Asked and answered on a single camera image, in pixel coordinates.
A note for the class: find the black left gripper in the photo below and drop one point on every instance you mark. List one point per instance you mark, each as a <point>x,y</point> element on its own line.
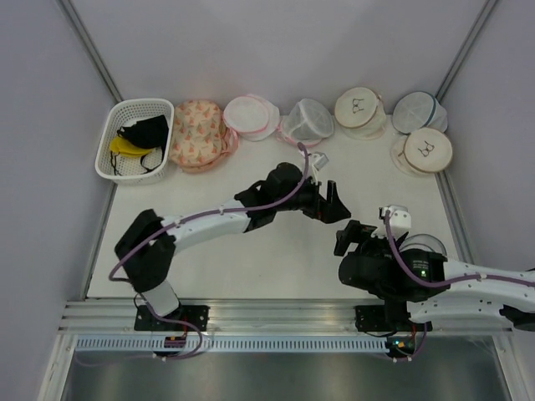
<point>329,210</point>

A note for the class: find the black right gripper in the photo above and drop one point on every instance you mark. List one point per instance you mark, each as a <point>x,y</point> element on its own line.
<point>359,233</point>

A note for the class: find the white mesh bag blue zipper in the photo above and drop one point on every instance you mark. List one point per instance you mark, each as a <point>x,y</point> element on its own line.
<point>424,242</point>

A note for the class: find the black bra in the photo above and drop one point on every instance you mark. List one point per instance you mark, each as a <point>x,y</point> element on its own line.
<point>147,133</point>

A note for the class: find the yellow bra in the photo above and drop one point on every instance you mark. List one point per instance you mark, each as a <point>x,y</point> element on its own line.
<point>122,147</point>

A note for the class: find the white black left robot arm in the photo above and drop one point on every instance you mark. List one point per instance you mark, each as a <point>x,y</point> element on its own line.
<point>145,251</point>

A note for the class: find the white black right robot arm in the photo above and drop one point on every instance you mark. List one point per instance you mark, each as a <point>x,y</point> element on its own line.
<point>419,287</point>

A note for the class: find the white mesh bag pink trim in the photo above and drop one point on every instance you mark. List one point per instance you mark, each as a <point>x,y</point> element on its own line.
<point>309,122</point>

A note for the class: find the beige laundry bag far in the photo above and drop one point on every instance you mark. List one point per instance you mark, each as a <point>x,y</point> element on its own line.
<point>360,114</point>

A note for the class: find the beige laundry bag near right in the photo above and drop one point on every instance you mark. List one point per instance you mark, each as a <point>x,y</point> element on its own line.
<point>425,151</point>

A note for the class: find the round white bag pink trim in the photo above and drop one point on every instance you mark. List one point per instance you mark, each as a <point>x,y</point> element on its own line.
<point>252,117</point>

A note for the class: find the white mesh bag blue trim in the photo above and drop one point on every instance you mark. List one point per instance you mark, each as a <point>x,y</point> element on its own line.
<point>419,110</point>

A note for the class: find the floral beige laundry bag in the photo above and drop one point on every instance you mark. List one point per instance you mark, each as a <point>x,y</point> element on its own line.
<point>200,138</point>

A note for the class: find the white plastic perforated basket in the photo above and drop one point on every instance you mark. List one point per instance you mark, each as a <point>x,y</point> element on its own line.
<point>127,113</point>

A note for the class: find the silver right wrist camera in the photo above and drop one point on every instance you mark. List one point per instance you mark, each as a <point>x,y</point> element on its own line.
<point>399,219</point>

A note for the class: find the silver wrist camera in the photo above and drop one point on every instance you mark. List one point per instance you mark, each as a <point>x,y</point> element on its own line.
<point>399,219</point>
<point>318,160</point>

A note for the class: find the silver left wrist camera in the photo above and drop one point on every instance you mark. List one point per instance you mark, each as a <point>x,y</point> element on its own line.
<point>318,160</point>

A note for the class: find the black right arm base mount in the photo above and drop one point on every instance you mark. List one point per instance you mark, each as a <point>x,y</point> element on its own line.
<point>371,319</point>

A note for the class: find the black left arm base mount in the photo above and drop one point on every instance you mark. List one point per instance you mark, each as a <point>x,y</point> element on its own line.
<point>196,315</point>

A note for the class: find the white slotted cable duct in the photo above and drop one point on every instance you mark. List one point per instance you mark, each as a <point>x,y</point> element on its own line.
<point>232,344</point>

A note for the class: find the right corner aluminium post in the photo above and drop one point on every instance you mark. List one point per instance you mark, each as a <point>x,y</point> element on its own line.
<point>475,32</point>

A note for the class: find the corner aluminium post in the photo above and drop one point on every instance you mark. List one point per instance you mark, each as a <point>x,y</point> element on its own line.
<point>82,33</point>
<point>475,32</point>

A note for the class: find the aluminium front rail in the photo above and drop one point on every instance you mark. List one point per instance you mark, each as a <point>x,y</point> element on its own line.
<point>275,316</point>

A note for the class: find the left corner aluminium post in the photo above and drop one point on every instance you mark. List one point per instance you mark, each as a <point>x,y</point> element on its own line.
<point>82,33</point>

